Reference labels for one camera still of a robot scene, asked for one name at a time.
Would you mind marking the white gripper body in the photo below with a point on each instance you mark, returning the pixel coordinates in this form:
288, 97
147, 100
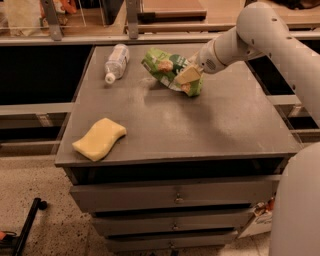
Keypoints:
205, 59

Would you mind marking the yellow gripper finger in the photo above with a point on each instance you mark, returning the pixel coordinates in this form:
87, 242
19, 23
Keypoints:
189, 74

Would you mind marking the green rice chip bag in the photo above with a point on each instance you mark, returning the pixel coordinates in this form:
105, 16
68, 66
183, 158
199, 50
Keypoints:
164, 67

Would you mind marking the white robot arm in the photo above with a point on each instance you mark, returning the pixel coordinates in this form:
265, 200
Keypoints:
259, 31

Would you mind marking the yellow sponge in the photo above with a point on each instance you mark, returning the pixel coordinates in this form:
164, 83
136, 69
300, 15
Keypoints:
99, 139

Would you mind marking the clear plastic water bottle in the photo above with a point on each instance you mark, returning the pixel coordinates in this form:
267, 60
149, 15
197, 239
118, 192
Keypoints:
116, 63

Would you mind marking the grey drawer cabinet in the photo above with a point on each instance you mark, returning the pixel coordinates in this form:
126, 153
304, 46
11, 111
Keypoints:
229, 130

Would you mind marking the top grey drawer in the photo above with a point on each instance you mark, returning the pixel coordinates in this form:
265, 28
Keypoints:
174, 193

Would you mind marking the grey drawer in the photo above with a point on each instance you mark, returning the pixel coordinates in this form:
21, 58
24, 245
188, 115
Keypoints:
171, 241
174, 193
170, 222

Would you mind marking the middle grey drawer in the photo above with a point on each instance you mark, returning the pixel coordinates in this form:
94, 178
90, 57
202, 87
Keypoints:
170, 222

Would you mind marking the cardboard box with items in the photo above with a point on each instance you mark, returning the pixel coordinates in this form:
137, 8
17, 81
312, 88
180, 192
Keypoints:
261, 220

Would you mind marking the bottom grey drawer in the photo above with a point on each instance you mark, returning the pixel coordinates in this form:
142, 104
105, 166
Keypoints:
171, 241

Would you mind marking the black stand leg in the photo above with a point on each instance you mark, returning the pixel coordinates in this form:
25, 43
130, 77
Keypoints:
37, 204

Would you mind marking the metal shelf rail frame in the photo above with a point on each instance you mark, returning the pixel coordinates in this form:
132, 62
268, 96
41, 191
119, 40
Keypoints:
46, 22

